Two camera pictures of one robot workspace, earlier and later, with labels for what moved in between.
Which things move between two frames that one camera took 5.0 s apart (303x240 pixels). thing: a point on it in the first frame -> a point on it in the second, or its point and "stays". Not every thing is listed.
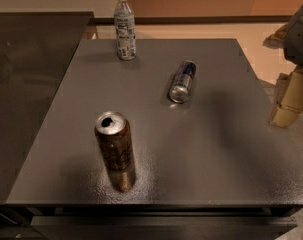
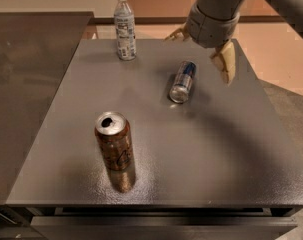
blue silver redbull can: x=179 y=91 stays
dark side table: x=30 y=54 stays
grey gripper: x=300 y=39 -> x=209 y=31
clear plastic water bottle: x=125 y=30 stays
